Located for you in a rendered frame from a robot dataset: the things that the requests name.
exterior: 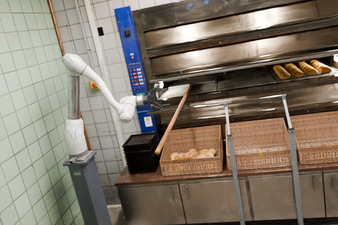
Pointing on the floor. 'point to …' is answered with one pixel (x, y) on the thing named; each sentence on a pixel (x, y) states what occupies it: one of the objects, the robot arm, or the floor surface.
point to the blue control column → (131, 45)
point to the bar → (234, 154)
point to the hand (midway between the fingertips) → (167, 97)
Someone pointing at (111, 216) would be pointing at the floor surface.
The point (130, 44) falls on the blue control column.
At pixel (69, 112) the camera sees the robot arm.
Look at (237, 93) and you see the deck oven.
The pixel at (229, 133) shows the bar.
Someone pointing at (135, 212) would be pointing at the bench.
